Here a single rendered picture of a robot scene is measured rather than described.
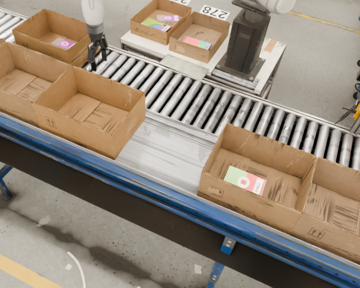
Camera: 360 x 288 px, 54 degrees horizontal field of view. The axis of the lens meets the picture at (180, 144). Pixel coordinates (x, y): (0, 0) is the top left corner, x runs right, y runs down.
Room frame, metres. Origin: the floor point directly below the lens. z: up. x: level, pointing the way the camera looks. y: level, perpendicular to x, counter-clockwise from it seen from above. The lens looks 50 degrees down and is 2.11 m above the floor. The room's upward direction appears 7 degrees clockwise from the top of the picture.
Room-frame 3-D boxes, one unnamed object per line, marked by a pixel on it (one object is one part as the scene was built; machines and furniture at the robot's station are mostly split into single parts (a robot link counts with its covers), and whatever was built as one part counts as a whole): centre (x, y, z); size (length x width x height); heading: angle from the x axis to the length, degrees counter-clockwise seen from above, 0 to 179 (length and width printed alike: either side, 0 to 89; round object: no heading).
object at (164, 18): (2.32, 0.19, 0.76); 0.16 x 0.07 x 0.02; 101
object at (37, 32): (1.80, 0.82, 0.83); 0.39 x 0.29 x 0.17; 70
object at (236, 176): (0.82, -0.28, 0.92); 0.16 x 0.11 x 0.07; 71
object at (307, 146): (1.22, -0.66, 0.72); 0.52 x 0.05 x 0.05; 161
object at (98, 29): (1.61, 0.51, 1.09); 0.09 x 0.09 x 0.06
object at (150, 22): (2.14, 0.27, 0.79); 0.19 x 0.14 x 0.02; 65
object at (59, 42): (1.86, 0.80, 0.76); 0.16 x 0.07 x 0.02; 71
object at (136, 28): (2.23, 0.23, 0.80); 0.38 x 0.28 x 0.10; 159
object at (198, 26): (2.08, -0.05, 0.80); 0.38 x 0.28 x 0.10; 160
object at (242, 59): (1.89, -0.33, 0.91); 0.26 x 0.26 x 0.33; 68
